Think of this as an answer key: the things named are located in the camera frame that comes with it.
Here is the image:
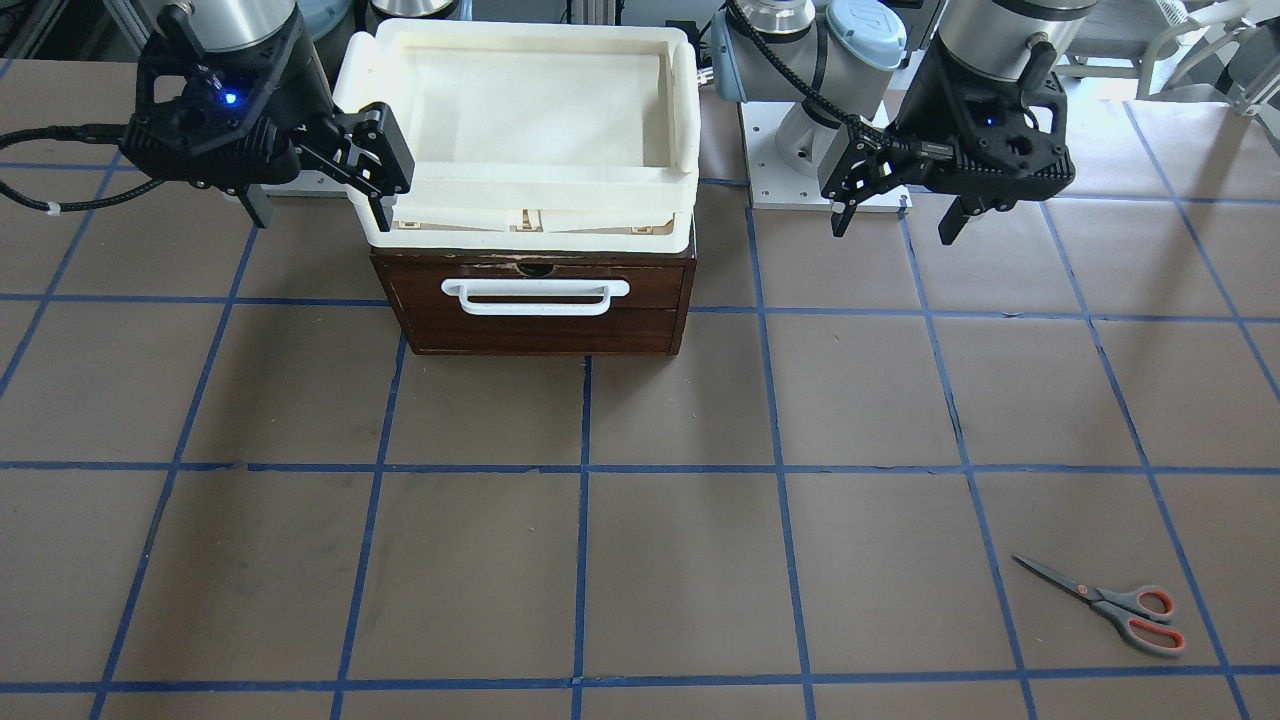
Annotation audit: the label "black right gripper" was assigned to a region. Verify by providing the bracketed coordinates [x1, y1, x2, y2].
[120, 10, 415, 232]

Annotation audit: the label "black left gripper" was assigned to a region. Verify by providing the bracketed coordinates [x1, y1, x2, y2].
[819, 35, 1076, 246]

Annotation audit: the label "dark wooden drawer box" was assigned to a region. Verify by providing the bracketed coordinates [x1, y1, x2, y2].
[370, 231, 698, 356]

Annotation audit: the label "white drawer handle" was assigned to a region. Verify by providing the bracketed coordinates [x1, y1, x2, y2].
[440, 278, 631, 316]

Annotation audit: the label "grey orange scissors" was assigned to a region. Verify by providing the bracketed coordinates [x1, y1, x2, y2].
[1012, 553, 1187, 659]

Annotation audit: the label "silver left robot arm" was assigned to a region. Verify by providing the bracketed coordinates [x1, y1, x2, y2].
[709, 1, 1094, 245]

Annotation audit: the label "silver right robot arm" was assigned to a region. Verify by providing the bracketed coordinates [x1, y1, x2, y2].
[120, 1, 415, 232]

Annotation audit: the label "white plastic storage bin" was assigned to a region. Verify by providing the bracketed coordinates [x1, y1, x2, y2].
[334, 19, 701, 254]

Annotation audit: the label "black braided cable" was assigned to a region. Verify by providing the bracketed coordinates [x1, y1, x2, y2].
[0, 122, 172, 215]
[724, 0, 956, 161]

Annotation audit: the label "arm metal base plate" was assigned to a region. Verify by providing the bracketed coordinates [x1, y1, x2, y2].
[739, 100, 913, 213]

